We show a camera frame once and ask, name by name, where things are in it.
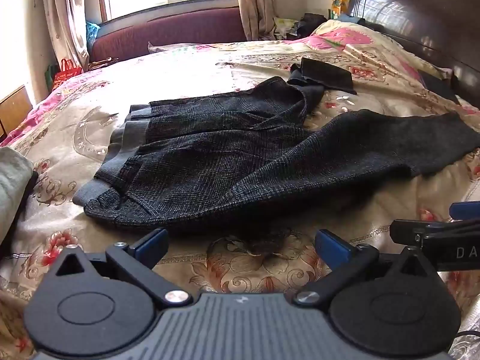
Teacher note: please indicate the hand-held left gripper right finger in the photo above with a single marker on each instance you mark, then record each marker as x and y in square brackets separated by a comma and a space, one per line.
[329, 246]

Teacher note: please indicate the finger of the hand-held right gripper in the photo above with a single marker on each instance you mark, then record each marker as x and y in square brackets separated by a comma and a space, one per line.
[465, 210]
[409, 232]

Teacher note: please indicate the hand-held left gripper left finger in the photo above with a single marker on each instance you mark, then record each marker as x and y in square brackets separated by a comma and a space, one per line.
[154, 248]

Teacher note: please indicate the dark plaid pants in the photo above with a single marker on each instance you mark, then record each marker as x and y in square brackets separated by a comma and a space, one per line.
[240, 157]

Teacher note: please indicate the floral satin bed blanket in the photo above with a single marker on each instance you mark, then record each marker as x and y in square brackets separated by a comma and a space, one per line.
[75, 142]

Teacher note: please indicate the grey-green cloth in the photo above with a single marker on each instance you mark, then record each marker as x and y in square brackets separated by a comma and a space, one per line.
[13, 187]

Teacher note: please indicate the folded dark cloth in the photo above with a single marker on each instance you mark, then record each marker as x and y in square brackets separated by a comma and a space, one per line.
[328, 78]

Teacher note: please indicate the dark wooden headboard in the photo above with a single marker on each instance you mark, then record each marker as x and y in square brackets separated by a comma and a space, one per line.
[420, 22]

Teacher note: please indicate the red shopping bag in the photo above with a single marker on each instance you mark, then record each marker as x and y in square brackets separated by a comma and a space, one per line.
[66, 71]

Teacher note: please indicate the wooden cabinet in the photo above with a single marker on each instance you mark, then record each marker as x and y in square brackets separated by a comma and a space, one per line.
[14, 105]

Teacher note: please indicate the maroon sofa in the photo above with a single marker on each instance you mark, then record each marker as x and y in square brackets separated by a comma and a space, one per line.
[168, 32]

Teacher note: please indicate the dark clothing pile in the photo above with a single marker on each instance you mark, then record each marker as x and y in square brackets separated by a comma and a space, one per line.
[311, 23]

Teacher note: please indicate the green floral cloth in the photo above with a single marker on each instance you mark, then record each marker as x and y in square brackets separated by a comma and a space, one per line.
[284, 26]

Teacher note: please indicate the blue plastic bag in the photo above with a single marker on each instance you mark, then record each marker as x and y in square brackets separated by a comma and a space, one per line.
[92, 32]

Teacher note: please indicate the yellow toy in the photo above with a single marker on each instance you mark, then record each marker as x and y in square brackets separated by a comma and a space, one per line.
[337, 4]

